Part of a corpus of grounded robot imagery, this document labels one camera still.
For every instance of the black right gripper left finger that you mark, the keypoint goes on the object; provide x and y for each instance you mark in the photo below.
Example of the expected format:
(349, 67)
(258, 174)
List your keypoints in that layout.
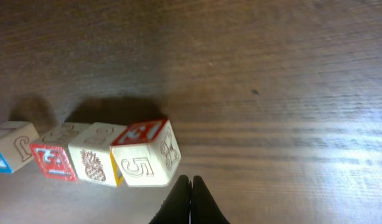
(176, 207)

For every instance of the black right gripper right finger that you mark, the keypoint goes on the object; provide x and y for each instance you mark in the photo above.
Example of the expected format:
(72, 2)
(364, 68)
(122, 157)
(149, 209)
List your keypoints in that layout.
(203, 208)

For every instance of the wooden 5 block red side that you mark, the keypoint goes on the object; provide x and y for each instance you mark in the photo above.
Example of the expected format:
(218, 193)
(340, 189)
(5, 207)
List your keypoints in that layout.
(147, 153)

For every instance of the wooden pineapple block yellow side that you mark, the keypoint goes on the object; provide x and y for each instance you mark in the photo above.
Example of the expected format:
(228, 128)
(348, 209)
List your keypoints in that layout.
(91, 154)

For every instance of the red E wooden block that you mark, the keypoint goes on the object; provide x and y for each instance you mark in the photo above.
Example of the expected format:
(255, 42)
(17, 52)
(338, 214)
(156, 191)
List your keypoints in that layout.
(51, 151)

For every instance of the blue 5 wooden block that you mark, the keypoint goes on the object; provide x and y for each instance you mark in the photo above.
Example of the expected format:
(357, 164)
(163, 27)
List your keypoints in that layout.
(15, 137)

